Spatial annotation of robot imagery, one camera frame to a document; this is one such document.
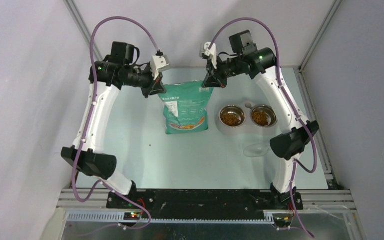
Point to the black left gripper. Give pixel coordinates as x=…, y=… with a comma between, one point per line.
x=151, y=88

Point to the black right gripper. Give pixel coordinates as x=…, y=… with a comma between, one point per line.
x=214, y=77

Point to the green pet food bag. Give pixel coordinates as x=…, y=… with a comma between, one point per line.
x=185, y=107

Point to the clear plastic scoop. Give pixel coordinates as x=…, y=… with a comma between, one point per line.
x=256, y=150

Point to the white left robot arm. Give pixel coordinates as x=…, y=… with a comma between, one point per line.
x=107, y=77

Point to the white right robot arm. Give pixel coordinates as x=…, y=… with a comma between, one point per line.
x=295, y=145

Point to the steel bowl near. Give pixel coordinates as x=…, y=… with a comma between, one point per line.
x=233, y=109

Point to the steel bowl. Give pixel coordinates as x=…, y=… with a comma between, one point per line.
x=233, y=109
x=269, y=111

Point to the brown kibble in near bowl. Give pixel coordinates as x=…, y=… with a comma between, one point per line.
x=231, y=119

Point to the brown kibble in bowl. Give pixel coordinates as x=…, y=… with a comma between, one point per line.
x=260, y=118
x=231, y=119

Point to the white double bowl stand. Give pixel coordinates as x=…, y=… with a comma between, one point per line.
x=248, y=127

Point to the brown kibble in far bowl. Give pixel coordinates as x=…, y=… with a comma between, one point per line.
x=260, y=118

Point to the steel bowl far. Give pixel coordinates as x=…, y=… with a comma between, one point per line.
x=269, y=111

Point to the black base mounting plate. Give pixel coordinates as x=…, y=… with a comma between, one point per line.
x=225, y=204

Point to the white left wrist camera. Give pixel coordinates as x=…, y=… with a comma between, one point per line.
x=158, y=64

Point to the aluminium frame rail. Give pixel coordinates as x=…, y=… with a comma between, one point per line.
x=80, y=23

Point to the grey slotted cable duct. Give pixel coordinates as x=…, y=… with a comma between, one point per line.
x=126, y=217

